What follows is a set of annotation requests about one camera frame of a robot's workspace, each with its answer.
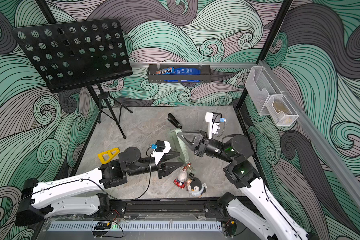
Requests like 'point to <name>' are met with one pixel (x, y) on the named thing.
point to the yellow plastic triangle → (110, 155)
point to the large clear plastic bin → (260, 84)
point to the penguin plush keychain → (195, 188)
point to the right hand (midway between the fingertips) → (178, 134)
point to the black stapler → (171, 118)
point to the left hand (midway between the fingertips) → (181, 156)
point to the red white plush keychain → (182, 181)
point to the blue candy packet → (179, 71)
